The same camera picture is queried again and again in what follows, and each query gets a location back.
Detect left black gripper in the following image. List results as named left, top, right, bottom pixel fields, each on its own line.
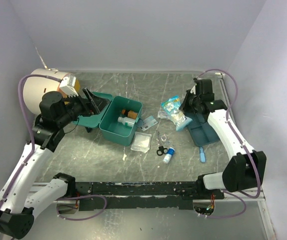
left=57, top=87, right=111, bottom=127

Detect cotton ball bag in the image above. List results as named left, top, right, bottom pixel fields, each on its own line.
left=170, top=110, right=193, bottom=131

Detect white medicine bottle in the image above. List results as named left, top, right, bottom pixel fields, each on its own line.
left=117, top=116, right=136, bottom=127

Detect white gauze pad packet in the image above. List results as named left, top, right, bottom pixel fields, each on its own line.
left=130, top=131, right=152, bottom=153

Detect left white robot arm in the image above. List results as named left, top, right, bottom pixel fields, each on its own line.
left=0, top=88, right=110, bottom=240

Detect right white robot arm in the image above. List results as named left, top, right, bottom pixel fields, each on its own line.
left=180, top=78, right=267, bottom=199

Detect teal medicine kit box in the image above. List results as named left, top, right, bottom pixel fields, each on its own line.
left=73, top=92, right=143, bottom=146

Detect brown medicine bottle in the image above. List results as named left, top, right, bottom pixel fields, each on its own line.
left=121, top=109, right=138, bottom=120

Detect silver foil packets bag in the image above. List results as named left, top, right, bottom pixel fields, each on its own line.
left=157, top=110, right=172, bottom=120

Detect dark teal divider tray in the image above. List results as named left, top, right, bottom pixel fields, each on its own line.
left=185, top=112, right=220, bottom=147

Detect blue white card packet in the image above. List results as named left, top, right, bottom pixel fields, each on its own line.
left=140, top=115, right=159, bottom=132

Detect blue white ointment tube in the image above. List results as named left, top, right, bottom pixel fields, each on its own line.
left=163, top=147, right=175, bottom=164

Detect blue plastic clip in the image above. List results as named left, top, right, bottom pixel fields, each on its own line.
left=199, top=146, right=206, bottom=163

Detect white cylinder drum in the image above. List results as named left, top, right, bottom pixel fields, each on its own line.
left=23, top=68, right=75, bottom=115

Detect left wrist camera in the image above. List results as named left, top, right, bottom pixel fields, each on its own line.
left=59, top=74, right=81, bottom=97

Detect black handled scissors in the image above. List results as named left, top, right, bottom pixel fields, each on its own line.
left=156, top=130, right=168, bottom=156

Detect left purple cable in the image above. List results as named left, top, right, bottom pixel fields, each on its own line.
left=0, top=74, right=108, bottom=236

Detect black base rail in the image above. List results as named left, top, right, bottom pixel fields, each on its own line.
left=61, top=180, right=224, bottom=211

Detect aluminium frame rail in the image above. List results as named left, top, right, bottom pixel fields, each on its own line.
left=215, top=72, right=277, bottom=240

